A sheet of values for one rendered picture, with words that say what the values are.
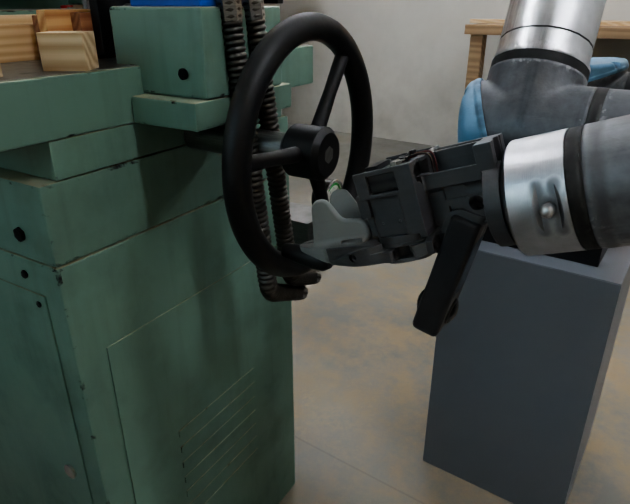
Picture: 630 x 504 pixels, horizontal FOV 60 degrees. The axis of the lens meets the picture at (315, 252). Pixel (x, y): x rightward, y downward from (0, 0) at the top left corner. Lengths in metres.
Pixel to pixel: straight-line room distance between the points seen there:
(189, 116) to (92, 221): 0.16
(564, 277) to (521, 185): 0.62
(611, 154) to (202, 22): 0.40
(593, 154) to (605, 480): 1.13
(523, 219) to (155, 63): 0.42
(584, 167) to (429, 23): 3.76
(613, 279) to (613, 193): 0.63
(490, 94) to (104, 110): 0.39
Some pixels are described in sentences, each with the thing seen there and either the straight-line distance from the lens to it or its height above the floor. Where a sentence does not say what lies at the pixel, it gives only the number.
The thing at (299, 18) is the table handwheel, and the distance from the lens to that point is 0.58.
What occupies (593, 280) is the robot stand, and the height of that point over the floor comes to 0.55.
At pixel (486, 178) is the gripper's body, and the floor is 0.84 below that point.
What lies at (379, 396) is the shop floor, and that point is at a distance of 1.54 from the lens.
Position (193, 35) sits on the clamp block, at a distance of 0.61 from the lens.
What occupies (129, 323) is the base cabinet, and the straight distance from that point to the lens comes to 0.72.
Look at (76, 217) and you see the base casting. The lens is 0.63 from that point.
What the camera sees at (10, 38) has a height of 0.93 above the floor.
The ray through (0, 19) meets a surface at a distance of 0.78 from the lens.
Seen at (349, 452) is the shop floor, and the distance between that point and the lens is 1.38.
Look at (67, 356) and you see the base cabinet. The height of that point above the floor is 0.60.
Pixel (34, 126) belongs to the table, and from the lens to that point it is 0.60.
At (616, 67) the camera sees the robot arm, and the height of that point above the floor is 0.87.
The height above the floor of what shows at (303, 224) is 0.62.
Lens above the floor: 0.96
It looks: 24 degrees down
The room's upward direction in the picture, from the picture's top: straight up
